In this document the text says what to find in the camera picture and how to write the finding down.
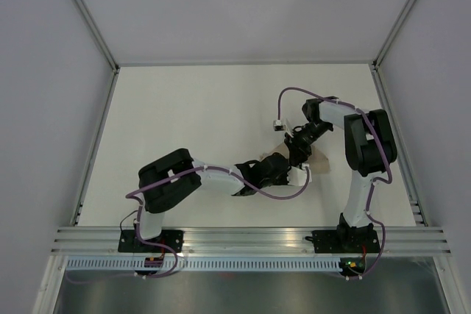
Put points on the right aluminium frame post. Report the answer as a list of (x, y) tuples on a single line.
[(394, 32)]

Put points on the aluminium mounting rail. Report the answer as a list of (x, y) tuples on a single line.
[(405, 241)]

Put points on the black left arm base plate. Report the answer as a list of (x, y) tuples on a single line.
[(168, 240)]

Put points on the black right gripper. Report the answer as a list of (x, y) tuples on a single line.
[(297, 151)]

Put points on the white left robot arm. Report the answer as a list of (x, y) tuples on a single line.
[(166, 182)]

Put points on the aluminium frame post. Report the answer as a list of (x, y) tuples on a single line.
[(95, 33), (394, 32)]

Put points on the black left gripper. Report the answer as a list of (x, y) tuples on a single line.
[(284, 182)]

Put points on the beige cloth napkin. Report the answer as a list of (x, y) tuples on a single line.
[(318, 162)]

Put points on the white slotted cable duct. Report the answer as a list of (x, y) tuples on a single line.
[(224, 264)]

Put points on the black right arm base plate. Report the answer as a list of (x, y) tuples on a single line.
[(349, 241)]

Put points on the left aluminium frame post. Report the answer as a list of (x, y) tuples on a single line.
[(95, 33)]

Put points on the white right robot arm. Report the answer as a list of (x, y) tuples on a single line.
[(369, 148)]

